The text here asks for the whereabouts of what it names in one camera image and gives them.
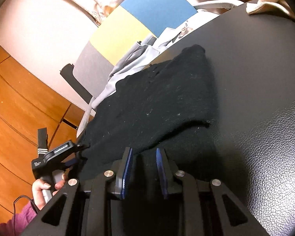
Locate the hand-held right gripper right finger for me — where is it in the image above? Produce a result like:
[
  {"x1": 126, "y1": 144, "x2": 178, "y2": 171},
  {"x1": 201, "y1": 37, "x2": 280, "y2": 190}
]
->
[{"x1": 156, "y1": 148, "x2": 271, "y2": 236}]

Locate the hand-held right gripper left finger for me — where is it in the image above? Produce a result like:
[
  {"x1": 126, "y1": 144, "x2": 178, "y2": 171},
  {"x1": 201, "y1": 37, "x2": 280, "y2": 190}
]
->
[{"x1": 22, "y1": 147, "x2": 134, "y2": 236}]

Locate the black knit sweater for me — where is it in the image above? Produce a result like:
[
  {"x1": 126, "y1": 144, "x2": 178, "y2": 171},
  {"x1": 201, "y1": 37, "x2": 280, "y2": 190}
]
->
[{"x1": 77, "y1": 44, "x2": 220, "y2": 177}]

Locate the person's left forearm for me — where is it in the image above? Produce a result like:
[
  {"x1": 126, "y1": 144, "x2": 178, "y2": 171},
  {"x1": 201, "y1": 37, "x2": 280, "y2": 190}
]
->
[{"x1": 0, "y1": 200, "x2": 38, "y2": 236}]

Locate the person's left hand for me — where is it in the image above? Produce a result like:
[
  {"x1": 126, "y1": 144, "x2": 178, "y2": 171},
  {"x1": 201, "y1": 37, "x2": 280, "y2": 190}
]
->
[{"x1": 32, "y1": 173, "x2": 65, "y2": 210}]

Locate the wooden wardrobe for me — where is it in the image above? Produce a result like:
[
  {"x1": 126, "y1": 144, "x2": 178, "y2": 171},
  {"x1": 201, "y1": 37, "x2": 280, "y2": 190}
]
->
[{"x1": 0, "y1": 45, "x2": 94, "y2": 224}]

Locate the black upright board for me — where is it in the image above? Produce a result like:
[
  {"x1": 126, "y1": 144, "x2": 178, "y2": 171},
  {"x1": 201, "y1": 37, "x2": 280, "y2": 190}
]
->
[{"x1": 60, "y1": 63, "x2": 93, "y2": 104}]

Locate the light grey hoodie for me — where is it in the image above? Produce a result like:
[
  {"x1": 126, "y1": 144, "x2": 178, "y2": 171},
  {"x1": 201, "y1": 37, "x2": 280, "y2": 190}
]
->
[{"x1": 91, "y1": 26, "x2": 195, "y2": 116}]

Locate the grey yellow blue chair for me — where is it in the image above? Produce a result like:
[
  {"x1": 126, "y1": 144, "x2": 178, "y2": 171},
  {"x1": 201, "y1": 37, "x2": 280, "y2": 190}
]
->
[{"x1": 72, "y1": 0, "x2": 245, "y2": 138}]

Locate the white printed seat cushion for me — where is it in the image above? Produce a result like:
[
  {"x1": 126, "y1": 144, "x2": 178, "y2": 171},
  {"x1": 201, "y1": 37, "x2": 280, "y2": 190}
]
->
[{"x1": 172, "y1": 22, "x2": 195, "y2": 42}]

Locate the black cable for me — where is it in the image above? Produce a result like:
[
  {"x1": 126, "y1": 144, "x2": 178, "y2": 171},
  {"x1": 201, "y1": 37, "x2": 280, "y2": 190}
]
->
[{"x1": 13, "y1": 195, "x2": 36, "y2": 217}]

